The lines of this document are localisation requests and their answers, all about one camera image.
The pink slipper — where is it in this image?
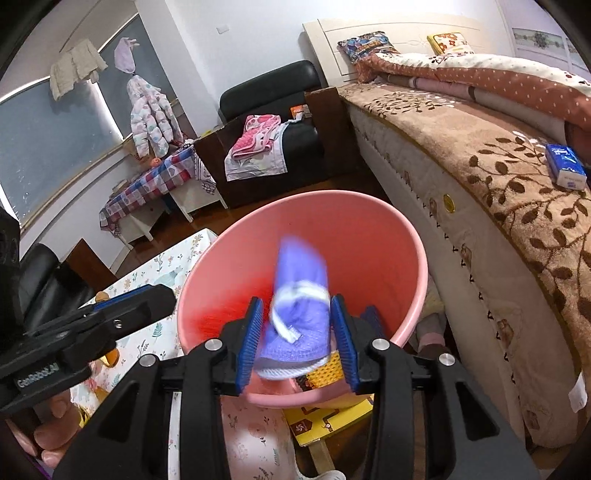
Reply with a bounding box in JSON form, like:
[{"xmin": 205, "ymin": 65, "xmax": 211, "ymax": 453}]
[{"xmin": 409, "ymin": 277, "xmax": 458, "ymax": 365}]

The white wooden headboard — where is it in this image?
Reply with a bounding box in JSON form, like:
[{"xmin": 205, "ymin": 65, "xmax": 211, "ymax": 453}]
[{"xmin": 302, "ymin": 0, "xmax": 591, "ymax": 88}]

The beige hanging jacket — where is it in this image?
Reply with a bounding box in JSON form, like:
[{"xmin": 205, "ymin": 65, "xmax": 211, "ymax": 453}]
[{"xmin": 50, "ymin": 39, "xmax": 108, "ymax": 101}]

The white side table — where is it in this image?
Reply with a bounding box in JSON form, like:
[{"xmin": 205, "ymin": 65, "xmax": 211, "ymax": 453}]
[
  {"xmin": 164, "ymin": 178, "xmax": 228, "ymax": 223},
  {"xmin": 117, "ymin": 203, "xmax": 169, "ymax": 250}
]

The black leather armchair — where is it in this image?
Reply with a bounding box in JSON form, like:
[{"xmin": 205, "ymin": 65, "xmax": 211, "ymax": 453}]
[
  {"xmin": 194, "ymin": 60, "xmax": 365, "ymax": 209},
  {"xmin": 18, "ymin": 237, "xmax": 121, "ymax": 333}
]

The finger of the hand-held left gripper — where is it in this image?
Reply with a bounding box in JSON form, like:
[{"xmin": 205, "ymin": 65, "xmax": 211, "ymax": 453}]
[
  {"xmin": 95, "ymin": 287, "xmax": 155, "ymax": 305},
  {"xmin": 69, "ymin": 284, "xmax": 178, "ymax": 344}
]

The white wardrobe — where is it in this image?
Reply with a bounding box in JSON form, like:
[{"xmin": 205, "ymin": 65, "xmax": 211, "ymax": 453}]
[{"xmin": 501, "ymin": 0, "xmax": 591, "ymax": 77}]

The pink folded blanket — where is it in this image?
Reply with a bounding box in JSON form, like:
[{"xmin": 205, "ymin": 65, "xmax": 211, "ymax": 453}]
[{"xmin": 231, "ymin": 114, "xmax": 281, "ymax": 161}]

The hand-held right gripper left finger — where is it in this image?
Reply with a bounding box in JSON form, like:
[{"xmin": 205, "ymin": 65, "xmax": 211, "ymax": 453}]
[{"xmin": 53, "ymin": 296, "xmax": 265, "ymax": 480}]

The person's left hand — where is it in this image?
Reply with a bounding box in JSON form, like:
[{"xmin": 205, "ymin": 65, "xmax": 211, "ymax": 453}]
[{"xmin": 9, "ymin": 389, "xmax": 85, "ymax": 468}]

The purple hat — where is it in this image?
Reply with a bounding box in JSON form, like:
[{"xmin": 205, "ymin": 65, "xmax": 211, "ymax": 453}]
[{"xmin": 114, "ymin": 37, "xmax": 140, "ymax": 75}]

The pink plastic bucket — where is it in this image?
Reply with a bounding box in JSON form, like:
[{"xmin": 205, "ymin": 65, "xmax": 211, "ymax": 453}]
[{"xmin": 177, "ymin": 190, "xmax": 428, "ymax": 409}]

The bed with brown floral cover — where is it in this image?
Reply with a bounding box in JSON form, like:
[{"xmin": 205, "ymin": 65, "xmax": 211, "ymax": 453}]
[{"xmin": 339, "ymin": 76, "xmax": 591, "ymax": 450}]

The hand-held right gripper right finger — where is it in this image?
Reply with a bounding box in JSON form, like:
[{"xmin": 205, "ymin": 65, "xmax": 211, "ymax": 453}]
[{"xmin": 330, "ymin": 294, "xmax": 541, "ymax": 480}]

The window with grey blinds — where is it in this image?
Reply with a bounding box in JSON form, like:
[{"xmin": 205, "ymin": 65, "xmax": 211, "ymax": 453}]
[{"xmin": 0, "ymin": 14, "xmax": 185, "ymax": 232}]

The yellow floral pillow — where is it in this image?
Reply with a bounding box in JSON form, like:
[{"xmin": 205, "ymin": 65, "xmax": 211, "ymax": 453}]
[{"xmin": 427, "ymin": 32, "xmax": 476, "ymax": 56}]

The white printed sheet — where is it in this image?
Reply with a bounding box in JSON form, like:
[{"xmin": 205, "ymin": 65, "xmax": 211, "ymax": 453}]
[{"xmin": 224, "ymin": 124, "xmax": 289, "ymax": 182}]

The yellow foam net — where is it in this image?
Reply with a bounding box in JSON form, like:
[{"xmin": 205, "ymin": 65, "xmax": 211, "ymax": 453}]
[{"xmin": 295, "ymin": 348, "xmax": 345, "ymax": 391}]

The pink dotted quilt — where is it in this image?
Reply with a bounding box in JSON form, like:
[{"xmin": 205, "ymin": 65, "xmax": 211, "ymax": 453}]
[{"xmin": 353, "ymin": 52, "xmax": 591, "ymax": 139}]

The yellow patterned box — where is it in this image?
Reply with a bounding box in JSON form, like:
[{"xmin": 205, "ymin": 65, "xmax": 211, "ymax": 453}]
[{"xmin": 281, "ymin": 397, "xmax": 375, "ymax": 448}]

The blue tissue pack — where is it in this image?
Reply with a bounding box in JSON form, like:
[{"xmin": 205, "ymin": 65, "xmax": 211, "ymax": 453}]
[{"xmin": 545, "ymin": 144, "xmax": 588, "ymax": 190}]

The colourful printed pillow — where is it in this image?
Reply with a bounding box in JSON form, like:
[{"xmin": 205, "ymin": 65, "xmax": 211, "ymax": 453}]
[{"xmin": 337, "ymin": 31, "xmax": 400, "ymax": 65}]

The white printed puffer jacket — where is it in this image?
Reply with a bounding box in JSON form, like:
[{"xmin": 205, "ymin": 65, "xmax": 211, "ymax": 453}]
[{"xmin": 129, "ymin": 76, "xmax": 184, "ymax": 160}]

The plaid heart tablecloth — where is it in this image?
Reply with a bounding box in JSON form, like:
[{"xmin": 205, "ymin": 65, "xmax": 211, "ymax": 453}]
[{"xmin": 99, "ymin": 148, "xmax": 218, "ymax": 238}]

